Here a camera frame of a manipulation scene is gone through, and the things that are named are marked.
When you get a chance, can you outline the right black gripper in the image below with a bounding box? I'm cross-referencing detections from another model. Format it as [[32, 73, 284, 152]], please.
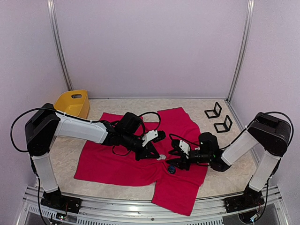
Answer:
[[165, 149, 211, 171]]

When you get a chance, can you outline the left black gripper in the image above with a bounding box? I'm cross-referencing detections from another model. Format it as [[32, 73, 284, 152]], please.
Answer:
[[121, 132, 160, 162]]

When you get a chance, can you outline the magenta t-shirt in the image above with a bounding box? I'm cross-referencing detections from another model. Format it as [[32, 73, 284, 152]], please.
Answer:
[[74, 107, 208, 216]]

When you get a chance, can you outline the black brooch display box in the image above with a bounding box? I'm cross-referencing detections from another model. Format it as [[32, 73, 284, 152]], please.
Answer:
[[204, 101, 222, 119]]

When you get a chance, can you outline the yellow plastic basket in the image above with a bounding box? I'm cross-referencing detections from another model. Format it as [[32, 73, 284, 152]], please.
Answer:
[[54, 90, 90, 119]]

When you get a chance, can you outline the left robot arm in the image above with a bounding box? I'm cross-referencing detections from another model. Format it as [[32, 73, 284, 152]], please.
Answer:
[[24, 103, 166, 214]]

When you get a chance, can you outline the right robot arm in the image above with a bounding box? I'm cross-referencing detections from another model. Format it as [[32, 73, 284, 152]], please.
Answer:
[[167, 112, 294, 213]]

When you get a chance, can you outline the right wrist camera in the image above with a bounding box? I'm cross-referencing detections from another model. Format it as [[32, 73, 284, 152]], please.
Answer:
[[169, 134, 190, 152]]

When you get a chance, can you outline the aluminium front rail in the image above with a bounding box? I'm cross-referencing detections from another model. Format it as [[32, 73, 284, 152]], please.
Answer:
[[14, 185, 288, 225]]

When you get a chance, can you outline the right aluminium post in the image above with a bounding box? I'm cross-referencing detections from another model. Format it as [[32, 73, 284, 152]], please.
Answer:
[[226, 0, 255, 104]]

